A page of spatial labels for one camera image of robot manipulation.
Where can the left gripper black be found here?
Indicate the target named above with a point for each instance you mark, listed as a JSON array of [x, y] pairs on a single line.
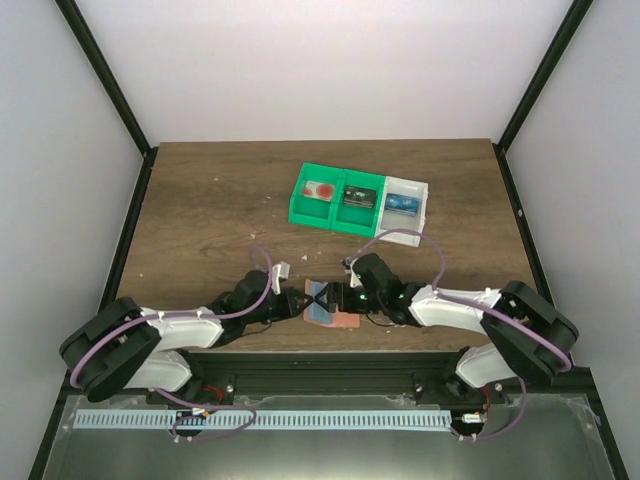
[[291, 304]]

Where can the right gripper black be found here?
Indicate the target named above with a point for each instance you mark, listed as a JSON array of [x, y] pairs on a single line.
[[338, 298]]

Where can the pink card holder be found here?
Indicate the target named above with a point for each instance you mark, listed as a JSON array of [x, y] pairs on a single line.
[[316, 315]]

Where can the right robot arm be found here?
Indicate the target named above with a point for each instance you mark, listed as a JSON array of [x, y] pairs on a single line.
[[527, 337]]

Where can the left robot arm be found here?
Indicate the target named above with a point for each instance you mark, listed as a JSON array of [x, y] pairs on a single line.
[[126, 346]]

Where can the black card in bin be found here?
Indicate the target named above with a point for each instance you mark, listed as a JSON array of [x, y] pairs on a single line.
[[359, 196]]

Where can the red white card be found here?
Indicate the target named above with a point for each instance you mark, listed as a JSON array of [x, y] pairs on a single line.
[[318, 190]]

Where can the blue card in bin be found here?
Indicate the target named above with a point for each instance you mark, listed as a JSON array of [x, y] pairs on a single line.
[[402, 204]]

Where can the left green bin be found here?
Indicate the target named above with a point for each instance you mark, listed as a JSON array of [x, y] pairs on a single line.
[[313, 202]]

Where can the green bin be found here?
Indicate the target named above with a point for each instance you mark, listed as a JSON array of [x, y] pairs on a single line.
[[354, 220], [313, 202]]

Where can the middle green bin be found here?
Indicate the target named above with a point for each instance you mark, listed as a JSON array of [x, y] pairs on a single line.
[[354, 220]]

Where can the white bin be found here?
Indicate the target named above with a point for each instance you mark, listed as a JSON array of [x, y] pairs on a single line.
[[398, 223]]

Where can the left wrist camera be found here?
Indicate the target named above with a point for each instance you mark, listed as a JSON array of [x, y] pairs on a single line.
[[281, 271]]

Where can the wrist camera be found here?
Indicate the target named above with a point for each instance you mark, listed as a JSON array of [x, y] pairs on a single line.
[[354, 279], [281, 271]]

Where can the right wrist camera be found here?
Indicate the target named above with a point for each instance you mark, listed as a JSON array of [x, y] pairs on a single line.
[[354, 279]]

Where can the black aluminium frame rail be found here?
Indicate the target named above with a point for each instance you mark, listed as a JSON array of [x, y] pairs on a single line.
[[428, 377]]

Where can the light blue cable duct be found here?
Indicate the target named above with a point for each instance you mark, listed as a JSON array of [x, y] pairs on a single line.
[[303, 420]]

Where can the left black frame post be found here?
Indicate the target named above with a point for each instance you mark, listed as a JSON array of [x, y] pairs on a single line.
[[93, 53]]

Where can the black frame post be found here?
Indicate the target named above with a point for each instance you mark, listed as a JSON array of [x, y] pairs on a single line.
[[561, 40], [93, 53]]

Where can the right black frame post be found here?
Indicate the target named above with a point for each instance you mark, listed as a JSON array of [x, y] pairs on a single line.
[[561, 40]]

